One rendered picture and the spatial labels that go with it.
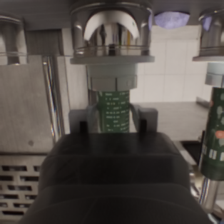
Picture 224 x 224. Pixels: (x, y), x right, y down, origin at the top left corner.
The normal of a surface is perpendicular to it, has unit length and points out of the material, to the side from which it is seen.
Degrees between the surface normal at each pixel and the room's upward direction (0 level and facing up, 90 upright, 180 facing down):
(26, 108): 90
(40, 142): 90
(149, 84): 90
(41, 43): 90
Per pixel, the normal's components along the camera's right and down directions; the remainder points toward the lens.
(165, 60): -0.01, 0.29
